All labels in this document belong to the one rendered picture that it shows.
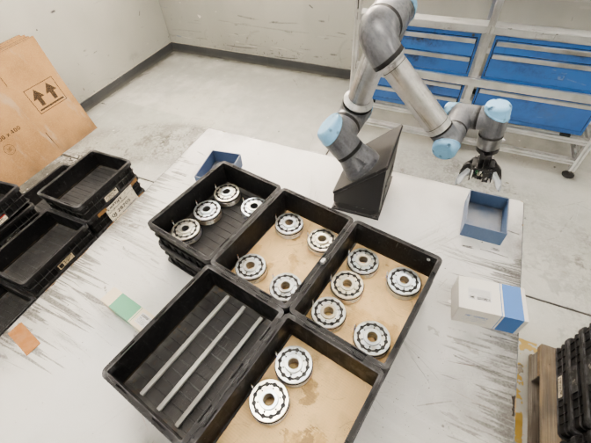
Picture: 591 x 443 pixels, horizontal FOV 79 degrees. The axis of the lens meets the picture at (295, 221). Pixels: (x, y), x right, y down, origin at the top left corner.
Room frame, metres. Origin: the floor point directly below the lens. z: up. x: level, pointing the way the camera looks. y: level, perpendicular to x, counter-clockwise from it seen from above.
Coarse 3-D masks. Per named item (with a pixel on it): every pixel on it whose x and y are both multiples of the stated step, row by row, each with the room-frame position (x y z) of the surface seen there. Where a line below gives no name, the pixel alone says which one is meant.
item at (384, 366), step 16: (352, 224) 0.75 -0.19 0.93; (400, 240) 0.68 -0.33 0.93; (432, 256) 0.61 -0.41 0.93; (320, 272) 0.58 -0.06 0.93; (432, 272) 0.55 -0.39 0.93; (304, 288) 0.53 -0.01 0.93; (416, 304) 0.46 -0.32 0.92; (304, 320) 0.43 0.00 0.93; (336, 336) 0.38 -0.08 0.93; (400, 336) 0.37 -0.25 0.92; (384, 368) 0.29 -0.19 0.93
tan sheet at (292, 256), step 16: (304, 224) 0.86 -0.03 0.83; (272, 240) 0.79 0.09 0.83; (288, 240) 0.79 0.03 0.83; (304, 240) 0.78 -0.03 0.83; (272, 256) 0.72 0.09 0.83; (288, 256) 0.72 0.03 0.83; (304, 256) 0.71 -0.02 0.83; (272, 272) 0.66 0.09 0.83; (288, 272) 0.65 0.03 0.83; (304, 272) 0.65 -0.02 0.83
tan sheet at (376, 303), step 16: (336, 272) 0.64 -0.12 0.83; (384, 272) 0.62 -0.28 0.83; (416, 272) 0.61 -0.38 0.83; (368, 288) 0.57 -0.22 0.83; (384, 288) 0.56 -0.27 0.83; (352, 304) 0.52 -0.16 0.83; (368, 304) 0.51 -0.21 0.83; (384, 304) 0.51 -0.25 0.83; (400, 304) 0.51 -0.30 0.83; (352, 320) 0.47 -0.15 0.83; (368, 320) 0.46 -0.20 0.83; (384, 320) 0.46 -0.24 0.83; (400, 320) 0.46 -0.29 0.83; (352, 336) 0.42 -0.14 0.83
